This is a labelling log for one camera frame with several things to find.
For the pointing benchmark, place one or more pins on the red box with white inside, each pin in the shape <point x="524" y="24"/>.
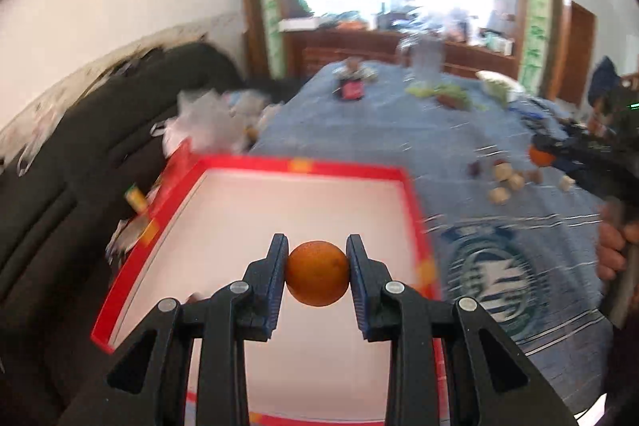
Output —
<point x="299" y="206"/>

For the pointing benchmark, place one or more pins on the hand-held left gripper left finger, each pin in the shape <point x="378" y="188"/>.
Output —
<point x="277" y="276"/>

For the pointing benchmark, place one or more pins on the wooden cabinet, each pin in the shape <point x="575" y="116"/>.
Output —
<point x="379" y="46"/>

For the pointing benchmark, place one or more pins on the orange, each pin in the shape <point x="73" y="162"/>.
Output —
<point x="317" y="274"/>
<point x="541" y="157"/>

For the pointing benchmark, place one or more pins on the clear plastic bag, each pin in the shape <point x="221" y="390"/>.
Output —
<point x="199" y="121"/>

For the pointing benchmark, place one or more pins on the wooden door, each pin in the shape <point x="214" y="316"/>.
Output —
<point x="583" y="51"/>

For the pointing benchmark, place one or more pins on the white bowl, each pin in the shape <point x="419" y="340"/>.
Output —
<point x="499" y="84"/>

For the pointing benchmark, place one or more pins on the clear glass mug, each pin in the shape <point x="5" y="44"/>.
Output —
<point x="422" y="56"/>

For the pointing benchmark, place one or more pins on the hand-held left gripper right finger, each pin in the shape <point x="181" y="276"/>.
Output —
<point x="356" y="276"/>

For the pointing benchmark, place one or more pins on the green vegetable leaf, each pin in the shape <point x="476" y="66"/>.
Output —
<point x="429" y="90"/>

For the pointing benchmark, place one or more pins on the black sofa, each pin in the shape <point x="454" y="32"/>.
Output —
<point x="75" y="146"/>

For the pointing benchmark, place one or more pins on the red label bottle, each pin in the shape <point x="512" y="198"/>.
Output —
<point x="350" y="89"/>

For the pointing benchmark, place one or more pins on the bamboo print door frame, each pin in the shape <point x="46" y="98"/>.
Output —
<point x="536" y="17"/>

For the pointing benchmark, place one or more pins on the yellow small packet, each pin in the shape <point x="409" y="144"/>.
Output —
<point x="136" y="199"/>

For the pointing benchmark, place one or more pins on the dark blue jacket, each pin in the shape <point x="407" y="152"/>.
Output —
<point x="605" y="79"/>

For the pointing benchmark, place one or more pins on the red date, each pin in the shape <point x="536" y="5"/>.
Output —
<point x="452" y="102"/>
<point x="475" y="168"/>
<point x="499" y="162"/>

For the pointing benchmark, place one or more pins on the blue plaid tablecloth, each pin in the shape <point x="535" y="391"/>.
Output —
<point x="359" y="131"/>

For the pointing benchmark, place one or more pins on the person's right hand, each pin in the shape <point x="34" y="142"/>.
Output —
<point x="610" y="249"/>

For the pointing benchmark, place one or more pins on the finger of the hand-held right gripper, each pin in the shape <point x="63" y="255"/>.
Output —
<point x="576" y="169"/>
<point x="564" y="145"/>

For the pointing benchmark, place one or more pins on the tan round fruit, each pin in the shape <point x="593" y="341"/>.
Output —
<point x="565" y="183"/>
<point x="499" y="195"/>
<point x="516" y="181"/>
<point x="501" y="173"/>

